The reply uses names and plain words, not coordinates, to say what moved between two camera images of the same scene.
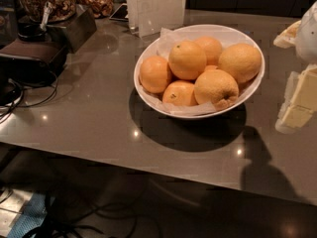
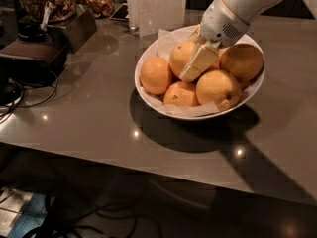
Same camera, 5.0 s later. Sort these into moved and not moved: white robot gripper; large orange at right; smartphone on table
Moved: white robot gripper
Not moved: large orange at right; smartphone on table
